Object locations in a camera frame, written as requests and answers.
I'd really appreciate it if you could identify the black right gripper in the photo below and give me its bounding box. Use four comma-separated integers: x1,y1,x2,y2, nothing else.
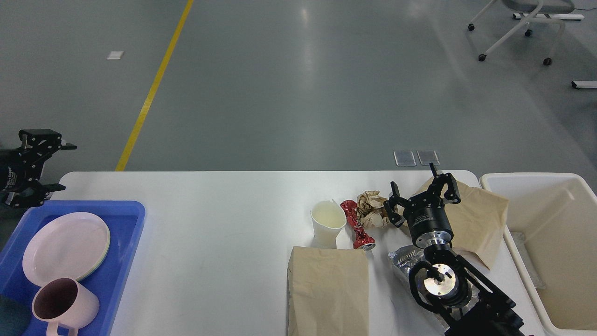
383,162,461,248

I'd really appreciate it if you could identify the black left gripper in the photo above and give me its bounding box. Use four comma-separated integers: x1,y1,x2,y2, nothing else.
0,129,77,209

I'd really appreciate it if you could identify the pink plate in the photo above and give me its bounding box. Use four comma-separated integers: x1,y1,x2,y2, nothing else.
22,212,111,287

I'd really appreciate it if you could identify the pink mug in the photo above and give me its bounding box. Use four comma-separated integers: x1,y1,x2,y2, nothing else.
31,277,99,336

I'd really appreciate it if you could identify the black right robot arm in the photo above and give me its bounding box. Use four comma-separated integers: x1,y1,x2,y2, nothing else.
384,163,524,336

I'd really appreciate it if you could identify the right floor outlet plate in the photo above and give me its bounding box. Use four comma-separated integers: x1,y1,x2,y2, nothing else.
417,150,441,166

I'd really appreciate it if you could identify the floor outlet plate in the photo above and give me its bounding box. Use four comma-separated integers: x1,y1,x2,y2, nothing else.
417,150,441,166
394,150,417,167

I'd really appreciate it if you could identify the left floor outlet plate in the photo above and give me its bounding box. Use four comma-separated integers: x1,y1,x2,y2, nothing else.
394,150,417,167

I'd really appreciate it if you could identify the crumpled brown paper ball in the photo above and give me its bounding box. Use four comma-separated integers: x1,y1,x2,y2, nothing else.
356,190,391,228

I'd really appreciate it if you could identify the right brown paper bag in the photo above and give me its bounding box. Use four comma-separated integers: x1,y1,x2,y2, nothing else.
400,177,509,270

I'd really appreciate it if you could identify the brown paper bag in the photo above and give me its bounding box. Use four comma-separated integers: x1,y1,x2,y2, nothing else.
400,177,509,270
286,246,369,336

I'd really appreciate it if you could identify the silver foil wrapper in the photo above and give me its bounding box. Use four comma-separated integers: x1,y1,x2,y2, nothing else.
388,245,479,335

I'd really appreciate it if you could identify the crushed red can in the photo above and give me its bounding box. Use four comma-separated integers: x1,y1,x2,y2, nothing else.
340,200,375,251

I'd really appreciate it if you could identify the yellow plate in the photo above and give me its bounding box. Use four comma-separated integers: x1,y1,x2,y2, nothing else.
75,227,111,281

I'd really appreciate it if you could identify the white paper cup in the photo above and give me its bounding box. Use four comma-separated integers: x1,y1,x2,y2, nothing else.
311,200,346,247

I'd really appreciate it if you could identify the blue plastic tray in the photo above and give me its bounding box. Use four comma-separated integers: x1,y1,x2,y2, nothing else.
1,201,145,336

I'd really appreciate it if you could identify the beige plastic bin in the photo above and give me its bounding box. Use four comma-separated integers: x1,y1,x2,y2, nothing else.
480,172,597,336

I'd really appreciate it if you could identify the front brown paper bag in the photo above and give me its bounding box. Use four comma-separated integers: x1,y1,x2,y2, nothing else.
286,246,369,336

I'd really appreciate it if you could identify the white bar on floor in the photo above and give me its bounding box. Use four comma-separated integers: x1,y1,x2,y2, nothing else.
571,80,597,90

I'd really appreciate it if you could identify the white office chair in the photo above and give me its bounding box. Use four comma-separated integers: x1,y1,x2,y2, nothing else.
477,0,575,66

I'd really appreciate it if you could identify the white rail behind chair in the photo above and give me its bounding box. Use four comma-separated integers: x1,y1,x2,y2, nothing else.
512,13,585,21

